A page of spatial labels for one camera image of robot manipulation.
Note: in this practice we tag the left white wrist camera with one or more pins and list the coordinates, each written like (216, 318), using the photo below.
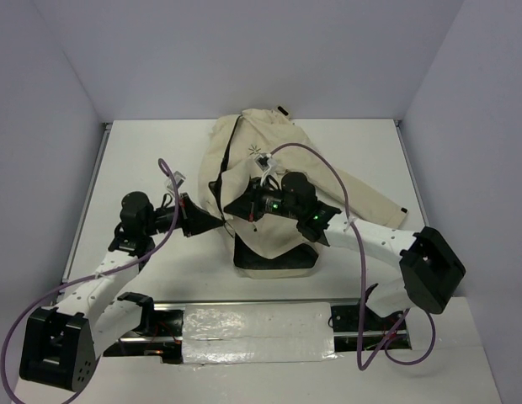
(176, 183)

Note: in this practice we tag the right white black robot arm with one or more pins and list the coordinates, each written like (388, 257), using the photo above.
(430, 271)

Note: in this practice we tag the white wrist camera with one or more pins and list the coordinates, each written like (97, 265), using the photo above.
(176, 183)
(266, 163)

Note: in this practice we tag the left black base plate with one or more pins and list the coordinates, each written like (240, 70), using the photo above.
(162, 338)

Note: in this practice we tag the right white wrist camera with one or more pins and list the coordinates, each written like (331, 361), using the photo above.
(266, 163)

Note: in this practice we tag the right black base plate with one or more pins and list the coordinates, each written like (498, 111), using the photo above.
(344, 321)

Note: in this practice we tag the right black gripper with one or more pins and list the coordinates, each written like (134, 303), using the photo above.
(248, 204)

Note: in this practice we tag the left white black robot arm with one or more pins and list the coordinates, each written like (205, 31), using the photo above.
(63, 343)

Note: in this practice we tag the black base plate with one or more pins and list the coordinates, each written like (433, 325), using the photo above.
(344, 321)
(162, 338)

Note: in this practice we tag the cream jacket with black zipper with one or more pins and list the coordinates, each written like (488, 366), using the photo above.
(272, 248)

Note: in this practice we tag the white foam front board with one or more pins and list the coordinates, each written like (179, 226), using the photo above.
(296, 363)

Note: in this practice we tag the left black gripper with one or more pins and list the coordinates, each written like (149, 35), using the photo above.
(194, 220)

